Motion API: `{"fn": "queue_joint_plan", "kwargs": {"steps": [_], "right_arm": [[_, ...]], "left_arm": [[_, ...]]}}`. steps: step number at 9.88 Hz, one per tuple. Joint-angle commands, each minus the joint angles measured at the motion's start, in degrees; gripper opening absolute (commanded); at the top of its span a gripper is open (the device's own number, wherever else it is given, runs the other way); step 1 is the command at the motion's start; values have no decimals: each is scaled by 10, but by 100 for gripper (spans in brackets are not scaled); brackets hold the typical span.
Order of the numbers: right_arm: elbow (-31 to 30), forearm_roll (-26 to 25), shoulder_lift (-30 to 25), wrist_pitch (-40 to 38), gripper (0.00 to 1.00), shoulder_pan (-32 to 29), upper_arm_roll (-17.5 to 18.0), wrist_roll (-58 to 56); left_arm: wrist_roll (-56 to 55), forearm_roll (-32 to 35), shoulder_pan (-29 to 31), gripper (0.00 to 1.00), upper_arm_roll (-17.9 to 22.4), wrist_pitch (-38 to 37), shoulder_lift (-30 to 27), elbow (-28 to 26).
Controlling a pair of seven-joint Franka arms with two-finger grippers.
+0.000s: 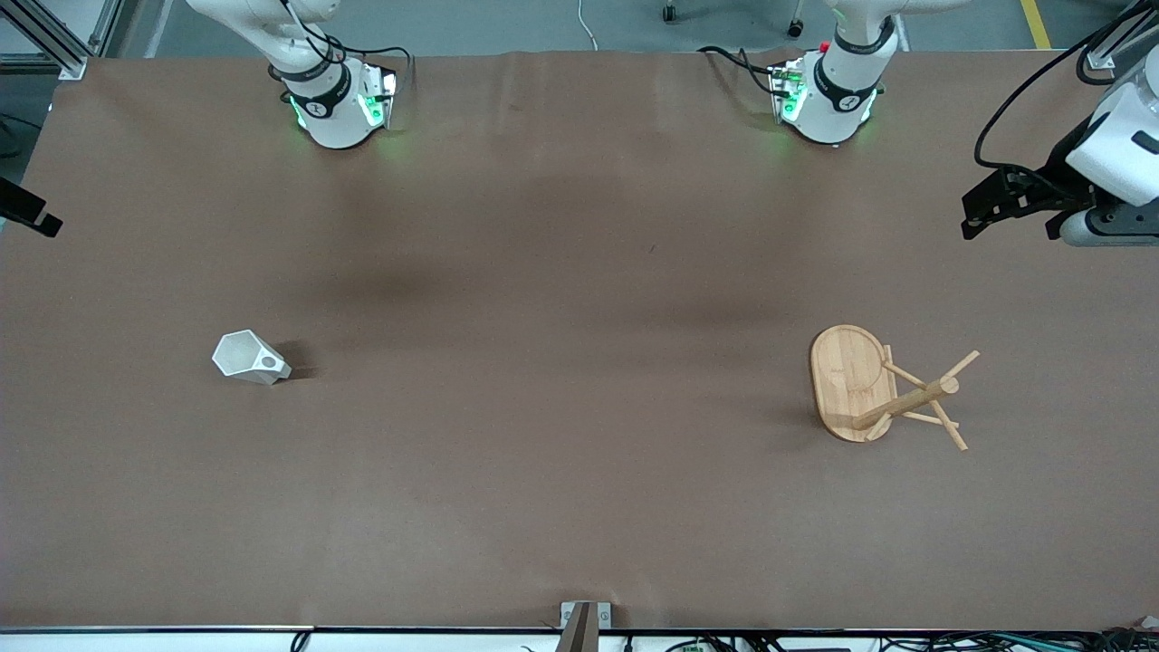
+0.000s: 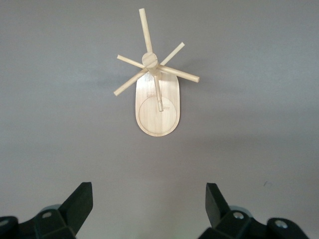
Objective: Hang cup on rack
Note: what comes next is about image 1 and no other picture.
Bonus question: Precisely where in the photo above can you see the black arm base cable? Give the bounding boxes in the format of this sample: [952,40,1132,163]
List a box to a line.
[279,0,414,91]
[697,44,781,97]

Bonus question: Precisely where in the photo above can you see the black left arm base cable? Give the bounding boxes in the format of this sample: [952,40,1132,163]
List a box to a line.
[697,44,781,97]

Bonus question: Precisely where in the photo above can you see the black right arm base cable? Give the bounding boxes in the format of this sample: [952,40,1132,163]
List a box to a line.
[279,0,414,91]

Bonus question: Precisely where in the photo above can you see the aluminium frame post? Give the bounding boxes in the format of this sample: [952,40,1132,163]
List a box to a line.
[0,0,124,82]
[1087,0,1147,72]

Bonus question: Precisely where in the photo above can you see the white faceted cup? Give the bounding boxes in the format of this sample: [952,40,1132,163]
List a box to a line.
[212,330,293,387]

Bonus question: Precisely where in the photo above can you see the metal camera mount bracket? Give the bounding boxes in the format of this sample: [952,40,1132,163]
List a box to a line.
[556,600,613,652]

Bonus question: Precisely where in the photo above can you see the wooden cup rack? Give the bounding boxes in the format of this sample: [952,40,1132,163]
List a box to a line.
[809,324,982,453]

